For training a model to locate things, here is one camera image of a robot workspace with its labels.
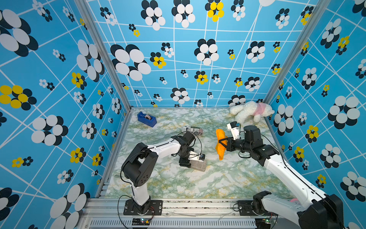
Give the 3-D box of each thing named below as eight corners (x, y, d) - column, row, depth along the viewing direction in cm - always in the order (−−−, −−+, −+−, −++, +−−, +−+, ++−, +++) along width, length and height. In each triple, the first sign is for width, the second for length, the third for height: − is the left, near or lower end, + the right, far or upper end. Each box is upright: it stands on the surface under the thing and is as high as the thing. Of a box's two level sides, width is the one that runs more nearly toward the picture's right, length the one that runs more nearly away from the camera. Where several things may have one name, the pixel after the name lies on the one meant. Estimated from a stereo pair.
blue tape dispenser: (137, 122, 113) (135, 116, 107) (141, 117, 116) (139, 111, 111) (153, 127, 109) (151, 122, 104) (156, 122, 112) (155, 116, 107)
